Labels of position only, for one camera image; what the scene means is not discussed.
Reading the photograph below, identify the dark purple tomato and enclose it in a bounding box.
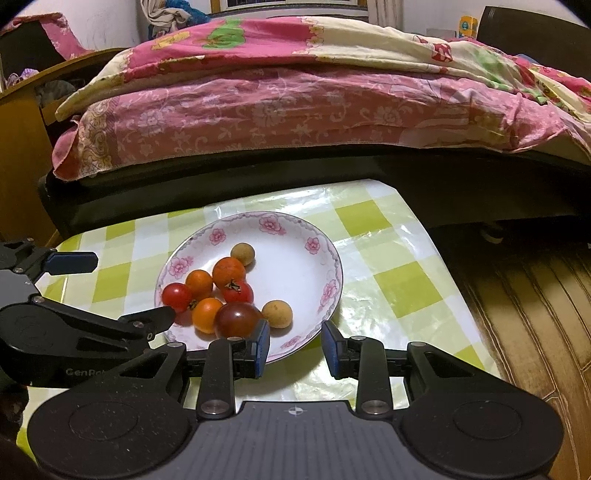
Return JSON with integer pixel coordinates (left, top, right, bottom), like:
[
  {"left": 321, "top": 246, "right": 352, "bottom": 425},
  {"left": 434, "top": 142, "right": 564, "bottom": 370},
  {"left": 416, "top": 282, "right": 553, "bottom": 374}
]
[{"left": 214, "top": 302, "right": 263, "bottom": 338}]

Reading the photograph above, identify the small orange mandarin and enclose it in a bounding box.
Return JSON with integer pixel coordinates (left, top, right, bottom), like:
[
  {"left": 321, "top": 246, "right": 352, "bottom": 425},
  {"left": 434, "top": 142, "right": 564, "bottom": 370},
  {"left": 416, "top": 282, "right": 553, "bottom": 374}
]
[{"left": 184, "top": 269, "right": 213, "bottom": 301}]

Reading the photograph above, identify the red cherry tomato with stem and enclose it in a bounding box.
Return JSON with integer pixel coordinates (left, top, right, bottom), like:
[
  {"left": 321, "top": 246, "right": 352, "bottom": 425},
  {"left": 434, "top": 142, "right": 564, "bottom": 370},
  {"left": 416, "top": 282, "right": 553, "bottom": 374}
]
[{"left": 221, "top": 280, "right": 253, "bottom": 304}]

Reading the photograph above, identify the tan longan fruit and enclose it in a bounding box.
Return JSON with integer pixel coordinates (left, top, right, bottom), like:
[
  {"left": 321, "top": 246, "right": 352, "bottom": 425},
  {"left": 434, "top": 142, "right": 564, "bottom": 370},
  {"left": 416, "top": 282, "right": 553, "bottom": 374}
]
[
  {"left": 262, "top": 300, "right": 294, "bottom": 329},
  {"left": 230, "top": 242, "right": 256, "bottom": 267}
]

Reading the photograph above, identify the large orange mandarin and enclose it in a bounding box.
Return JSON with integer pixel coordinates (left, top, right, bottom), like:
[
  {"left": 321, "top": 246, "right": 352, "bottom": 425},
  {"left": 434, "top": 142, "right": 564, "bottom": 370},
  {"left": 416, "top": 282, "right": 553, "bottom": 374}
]
[{"left": 211, "top": 257, "right": 246, "bottom": 289}]

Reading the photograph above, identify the green checkered tablecloth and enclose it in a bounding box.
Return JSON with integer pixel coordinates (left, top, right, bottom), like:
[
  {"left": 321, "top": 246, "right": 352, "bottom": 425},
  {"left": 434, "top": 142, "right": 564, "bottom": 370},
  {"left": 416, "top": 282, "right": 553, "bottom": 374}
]
[{"left": 15, "top": 178, "right": 502, "bottom": 458}]

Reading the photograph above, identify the white plate with pink flowers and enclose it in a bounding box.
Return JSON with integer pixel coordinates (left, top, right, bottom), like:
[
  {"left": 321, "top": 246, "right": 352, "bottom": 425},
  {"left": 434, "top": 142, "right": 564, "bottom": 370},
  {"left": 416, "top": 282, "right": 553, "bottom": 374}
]
[{"left": 153, "top": 211, "right": 344, "bottom": 363}]

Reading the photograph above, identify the wooden bedside cabinet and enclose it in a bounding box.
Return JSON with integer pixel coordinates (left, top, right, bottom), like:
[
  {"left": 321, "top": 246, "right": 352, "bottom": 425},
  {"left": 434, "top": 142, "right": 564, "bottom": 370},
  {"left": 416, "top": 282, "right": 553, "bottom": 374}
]
[{"left": 1, "top": 48, "right": 120, "bottom": 246}]

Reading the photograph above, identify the pink floral quilt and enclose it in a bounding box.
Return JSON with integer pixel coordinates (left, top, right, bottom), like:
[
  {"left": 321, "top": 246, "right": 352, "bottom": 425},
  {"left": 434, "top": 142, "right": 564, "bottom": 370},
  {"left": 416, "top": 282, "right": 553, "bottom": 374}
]
[{"left": 52, "top": 16, "right": 590, "bottom": 181}]

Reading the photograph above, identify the pile of clothes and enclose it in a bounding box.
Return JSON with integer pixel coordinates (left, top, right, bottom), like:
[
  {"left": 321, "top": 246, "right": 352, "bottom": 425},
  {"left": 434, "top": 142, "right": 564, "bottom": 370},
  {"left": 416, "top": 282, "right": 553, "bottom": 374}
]
[{"left": 139, "top": 0, "right": 211, "bottom": 39}]

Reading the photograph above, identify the yellow small box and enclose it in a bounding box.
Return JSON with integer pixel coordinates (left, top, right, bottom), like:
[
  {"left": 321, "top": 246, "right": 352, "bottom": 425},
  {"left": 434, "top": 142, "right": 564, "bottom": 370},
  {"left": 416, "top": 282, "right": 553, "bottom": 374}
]
[{"left": 458, "top": 15, "right": 478, "bottom": 39}]

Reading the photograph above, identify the dark bed frame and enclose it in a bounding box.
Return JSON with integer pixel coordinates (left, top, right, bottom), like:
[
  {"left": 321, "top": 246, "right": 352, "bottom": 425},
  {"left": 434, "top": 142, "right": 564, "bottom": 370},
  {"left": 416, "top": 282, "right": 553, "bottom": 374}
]
[{"left": 38, "top": 145, "right": 590, "bottom": 238}]

